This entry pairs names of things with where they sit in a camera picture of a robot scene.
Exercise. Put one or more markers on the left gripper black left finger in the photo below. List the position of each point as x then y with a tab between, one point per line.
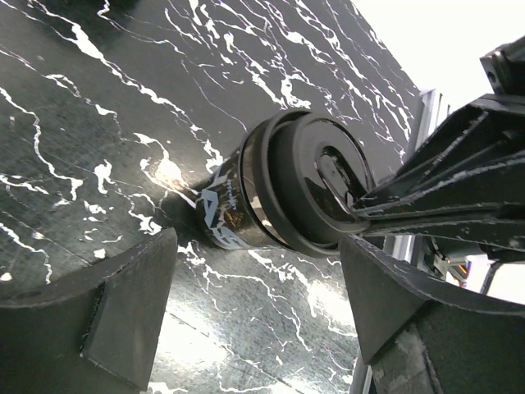
94	330

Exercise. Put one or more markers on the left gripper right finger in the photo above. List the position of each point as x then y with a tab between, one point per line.
420	334

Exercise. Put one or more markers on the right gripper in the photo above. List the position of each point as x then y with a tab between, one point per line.
490	127

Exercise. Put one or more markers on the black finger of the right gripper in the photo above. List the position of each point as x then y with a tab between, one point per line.
483	205

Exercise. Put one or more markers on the black coffee cup lid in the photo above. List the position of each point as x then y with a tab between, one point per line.
308	171

